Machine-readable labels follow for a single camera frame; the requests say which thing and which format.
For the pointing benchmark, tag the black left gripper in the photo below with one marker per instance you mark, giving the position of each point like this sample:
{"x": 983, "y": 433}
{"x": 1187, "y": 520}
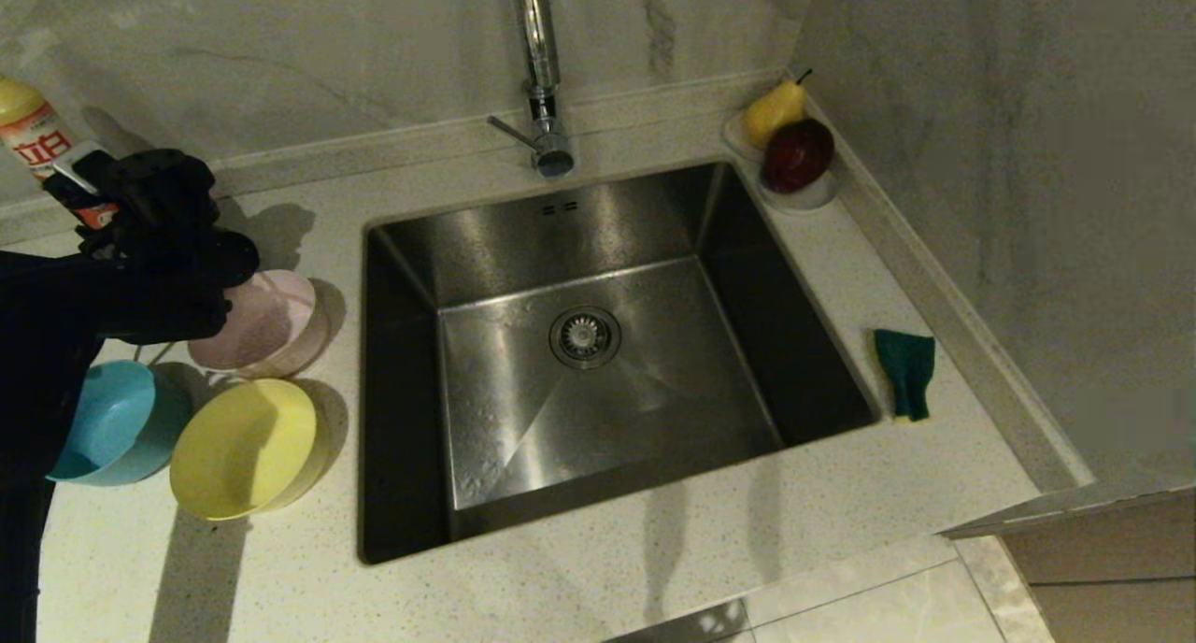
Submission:
{"x": 168, "y": 269}

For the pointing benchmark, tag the dark red apple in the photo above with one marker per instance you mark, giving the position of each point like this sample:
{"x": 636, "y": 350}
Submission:
{"x": 797, "y": 155}

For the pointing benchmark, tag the chrome faucet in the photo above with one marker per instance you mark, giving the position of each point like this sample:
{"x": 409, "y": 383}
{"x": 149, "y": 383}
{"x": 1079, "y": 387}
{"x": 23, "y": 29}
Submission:
{"x": 542, "y": 54}

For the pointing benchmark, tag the orange yellow detergent bottle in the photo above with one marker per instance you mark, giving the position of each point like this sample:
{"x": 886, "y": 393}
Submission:
{"x": 33, "y": 138}

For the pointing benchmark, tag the yellow plastic bowl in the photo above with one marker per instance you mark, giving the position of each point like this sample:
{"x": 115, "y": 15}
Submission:
{"x": 238, "y": 447}

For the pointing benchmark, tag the small white dish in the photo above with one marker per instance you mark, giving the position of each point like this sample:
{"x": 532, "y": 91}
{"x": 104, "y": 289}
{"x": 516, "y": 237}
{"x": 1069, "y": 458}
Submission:
{"x": 734, "y": 136}
{"x": 813, "y": 199}

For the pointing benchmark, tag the green and yellow sponge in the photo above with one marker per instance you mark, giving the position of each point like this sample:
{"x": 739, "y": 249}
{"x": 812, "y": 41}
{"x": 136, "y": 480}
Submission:
{"x": 904, "y": 367}

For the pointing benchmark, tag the light wood cabinet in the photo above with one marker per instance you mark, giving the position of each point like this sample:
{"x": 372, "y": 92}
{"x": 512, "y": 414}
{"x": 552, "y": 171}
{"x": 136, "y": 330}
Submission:
{"x": 1121, "y": 573}

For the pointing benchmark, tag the stainless steel sink basin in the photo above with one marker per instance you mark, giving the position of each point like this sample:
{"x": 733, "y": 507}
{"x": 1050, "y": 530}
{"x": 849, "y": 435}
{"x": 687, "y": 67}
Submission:
{"x": 654, "y": 391}

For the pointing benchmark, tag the pink plastic bowl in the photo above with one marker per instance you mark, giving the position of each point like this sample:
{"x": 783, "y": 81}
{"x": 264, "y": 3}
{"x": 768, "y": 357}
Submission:
{"x": 276, "y": 330}

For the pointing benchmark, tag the round metal drain strainer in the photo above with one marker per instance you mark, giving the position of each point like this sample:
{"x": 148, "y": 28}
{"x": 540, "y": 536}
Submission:
{"x": 586, "y": 336}

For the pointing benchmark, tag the blue plastic bowl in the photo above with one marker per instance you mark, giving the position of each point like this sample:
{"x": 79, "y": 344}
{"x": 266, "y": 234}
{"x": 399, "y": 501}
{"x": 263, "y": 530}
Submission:
{"x": 112, "y": 428}

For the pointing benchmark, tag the yellow pear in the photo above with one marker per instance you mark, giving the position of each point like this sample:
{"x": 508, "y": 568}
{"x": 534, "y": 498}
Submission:
{"x": 771, "y": 118}

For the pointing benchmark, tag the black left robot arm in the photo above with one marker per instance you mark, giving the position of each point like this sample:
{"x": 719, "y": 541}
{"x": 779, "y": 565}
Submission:
{"x": 37, "y": 363}

